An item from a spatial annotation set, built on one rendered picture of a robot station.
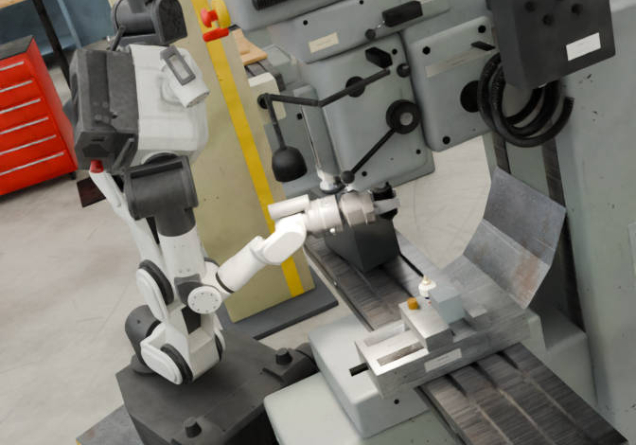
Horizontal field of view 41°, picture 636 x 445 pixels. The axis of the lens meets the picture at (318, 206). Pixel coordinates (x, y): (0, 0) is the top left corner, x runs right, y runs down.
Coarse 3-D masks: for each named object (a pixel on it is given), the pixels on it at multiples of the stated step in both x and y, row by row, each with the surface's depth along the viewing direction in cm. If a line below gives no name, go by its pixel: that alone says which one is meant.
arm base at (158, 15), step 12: (120, 0) 203; (156, 0) 196; (168, 0) 198; (156, 12) 195; (168, 12) 199; (180, 12) 202; (156, 24) 196; (168, 24) 199; (180, 24) 202; (132, 36) 201; (144, 36) 199; (156, 36) 198; (168, 36) 199; (180, 36) 202
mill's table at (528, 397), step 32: (320, 256) 241; (416, 256) 227; (352, 288) 221; (384, 288) 217; (416, 288) 213; (384, 320) 205; (512, 352) 182; (448, 384) 179; (480, 384) 176; (512, 384) 174; (544, 384) 171; (448, 416) 173; (480, 416) 170; (512, 416) 166; (544, 416) 164; (576, 416) 161
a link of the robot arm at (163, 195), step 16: (144, 176) 188; (160, 176) 187; (176, 176) 187; (144, 192) 185; (160, 192) 185; (176, 192) 186; (144, 208) 186; (160, 208) 187; (176, 208) 188; (192, 208) 193; (160, 224) 191; (176, 224) 190; (192, 224) 193
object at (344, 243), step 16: (320, 192) 233; (336, 192) 229; (384, 224) 224; (336, 240) 235; (352, 240) 223; (368, 240) 224; (384, 240) 226; (352, 256) 228; (368, 256) 225; (384, 256) 227
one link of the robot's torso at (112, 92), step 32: (96, 64) 188; (128, 64) 191; (192, 64) 199; (96, 96) 186; (128, 96) 189; (160, 96) 192; (96, 128) 184; (128, 128) 187; (160, 128) 190; (192, 128) 193; (96, 160) 199; (128, 160) 193; (160, 160) 192; (192, 160) 200
